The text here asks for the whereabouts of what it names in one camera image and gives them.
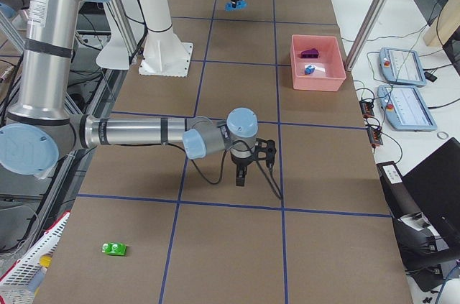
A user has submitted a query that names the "long blue toy block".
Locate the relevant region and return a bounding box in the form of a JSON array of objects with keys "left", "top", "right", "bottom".
[{"left": 225, "top": 0, "right": 247, "bottom": 11}]

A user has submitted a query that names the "purple sloped toy block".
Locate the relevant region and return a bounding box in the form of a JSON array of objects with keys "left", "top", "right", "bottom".
[{"left": 300, "top": 48, "right": 319, "bottom": 59}]

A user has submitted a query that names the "small blue toy block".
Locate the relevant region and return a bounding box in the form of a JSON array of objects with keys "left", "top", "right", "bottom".
[{"left": 304, "top": 65, "right": 316, "bottom": 75}]

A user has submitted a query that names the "green toy block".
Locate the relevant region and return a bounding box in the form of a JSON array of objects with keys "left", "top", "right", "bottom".
[{"left": 101, "top": 242, "right": 127, "bottom": 257}]

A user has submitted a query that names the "pink plastic box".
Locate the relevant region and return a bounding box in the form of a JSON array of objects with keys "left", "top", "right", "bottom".
[{"left": 290, "top": 34, "right": 346, "bottom": 92}]

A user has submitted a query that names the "lower small circuit board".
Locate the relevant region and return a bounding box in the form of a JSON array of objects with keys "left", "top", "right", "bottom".
[{"left": 367, "top": 125, "right": 383, "bottom": 148}]

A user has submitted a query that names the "small circuit board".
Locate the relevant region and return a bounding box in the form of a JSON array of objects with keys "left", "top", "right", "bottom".
[
  {"left": 359, "top": 100, "right": 374, "bottom": 119},
  {"left": 367, "top": 125, "right": 383, "bottom": 148}
]

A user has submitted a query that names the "upper small circuit board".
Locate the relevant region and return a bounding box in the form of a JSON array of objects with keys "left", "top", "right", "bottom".
[{"left": 359, "top": 100, "right": 374, "bottom": 119}]

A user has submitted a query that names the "lower teach pendant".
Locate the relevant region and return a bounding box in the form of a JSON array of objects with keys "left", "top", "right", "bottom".
[{"left": 377, "top": 85, "right": 437, "bottom": 132}]

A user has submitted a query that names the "teach pendant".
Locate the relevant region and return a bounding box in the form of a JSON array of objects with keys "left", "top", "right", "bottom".
[
  {"left": 379, "top": 47, "right": 426, "bottom": 87},
  {"left": 377, "top": 85, "right": 437, "bottom": 132}
]

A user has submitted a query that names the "upper teach pendant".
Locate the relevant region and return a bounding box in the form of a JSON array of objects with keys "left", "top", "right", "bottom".
[{"left": 379, "top": 47, "right": 426, "bottom": 87}]

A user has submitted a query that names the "black office chair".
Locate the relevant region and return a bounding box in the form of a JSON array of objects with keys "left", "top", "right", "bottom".
[{"left": 377, "top": 138, "right": 459, "bottom": 291}]

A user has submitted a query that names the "wooden board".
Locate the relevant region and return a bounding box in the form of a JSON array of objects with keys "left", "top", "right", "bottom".
[{"left": 423, "top": 0, "right": 459, "bottom": 47}]

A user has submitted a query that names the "white red plastic basket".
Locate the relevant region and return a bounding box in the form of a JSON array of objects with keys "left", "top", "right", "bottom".
[{"left": 1, "top": 211, "right": 70, "bottom": 303}]

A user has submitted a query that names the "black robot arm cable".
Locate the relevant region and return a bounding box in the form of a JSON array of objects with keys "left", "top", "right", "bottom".
[{"left": 165, "top": 138, "right": 285, "bottom": 201}]

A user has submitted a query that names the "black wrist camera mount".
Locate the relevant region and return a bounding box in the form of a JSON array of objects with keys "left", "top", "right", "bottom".
[{"left": 254, "top": 138, "right": 277, "bottom": 171}]

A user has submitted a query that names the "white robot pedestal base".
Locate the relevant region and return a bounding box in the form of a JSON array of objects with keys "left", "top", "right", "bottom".
[{"left": 139, "top": 0, "right": 193, "bottom": 78}]

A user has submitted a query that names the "aluminium frame post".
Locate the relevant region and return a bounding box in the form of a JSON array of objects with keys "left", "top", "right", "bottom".
[{"left": 344, "top": 0, "right": 387, "bottom": 71}]

